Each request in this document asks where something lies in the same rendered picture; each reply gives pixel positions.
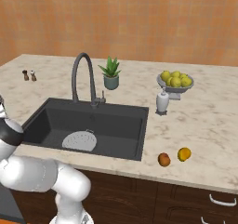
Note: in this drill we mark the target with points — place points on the yellow orange mango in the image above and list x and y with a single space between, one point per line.
184 154

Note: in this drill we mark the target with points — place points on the white soap dispenser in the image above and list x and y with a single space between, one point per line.
162 102

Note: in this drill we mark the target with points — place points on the yellow lemon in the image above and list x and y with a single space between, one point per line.
186 81
176 82
183 76
165 75
176 74

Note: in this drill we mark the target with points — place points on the grey fruit bowl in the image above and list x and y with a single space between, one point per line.
175 89

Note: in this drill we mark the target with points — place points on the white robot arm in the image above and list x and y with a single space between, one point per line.
37 175

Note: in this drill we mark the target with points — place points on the grey metal colander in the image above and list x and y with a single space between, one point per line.
79 141

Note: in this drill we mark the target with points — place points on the dark grey arched faucet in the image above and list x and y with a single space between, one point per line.
81 76

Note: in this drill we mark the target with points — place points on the dark grey sink basin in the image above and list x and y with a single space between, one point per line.
93 131

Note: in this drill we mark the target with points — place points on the dark wood drawer front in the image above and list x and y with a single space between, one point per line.
198 200

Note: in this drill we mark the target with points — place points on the green plant in grey pot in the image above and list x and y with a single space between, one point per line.
111 74

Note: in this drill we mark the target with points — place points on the brown pepper shaker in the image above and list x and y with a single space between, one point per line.
33 76

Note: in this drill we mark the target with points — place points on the brown kiwi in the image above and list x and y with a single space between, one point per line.
164 159

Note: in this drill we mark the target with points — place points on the dark wood cupboard door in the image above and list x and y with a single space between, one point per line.
124 200

